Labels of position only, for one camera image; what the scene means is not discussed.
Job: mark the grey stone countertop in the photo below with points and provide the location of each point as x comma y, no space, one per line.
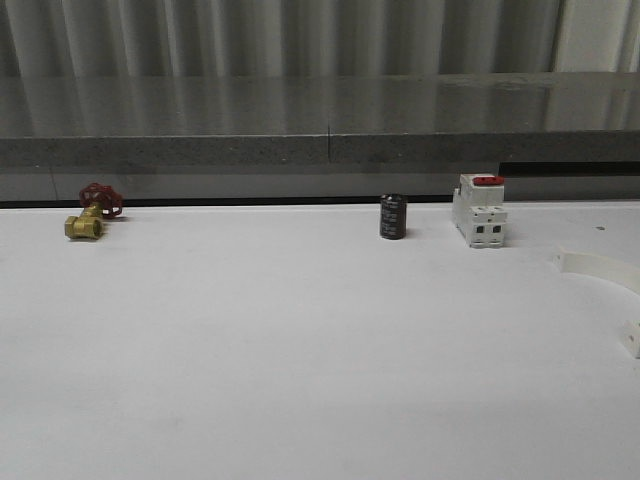
572,123

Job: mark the white circuit breaker red switch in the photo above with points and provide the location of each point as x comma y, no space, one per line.
478,212

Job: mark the white half pipe clamp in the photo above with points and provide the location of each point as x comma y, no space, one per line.
610,269

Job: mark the brass valve red handwheel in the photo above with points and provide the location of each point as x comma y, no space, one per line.
100,202

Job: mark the black cylindrical capacitor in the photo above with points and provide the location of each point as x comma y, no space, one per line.
393,214

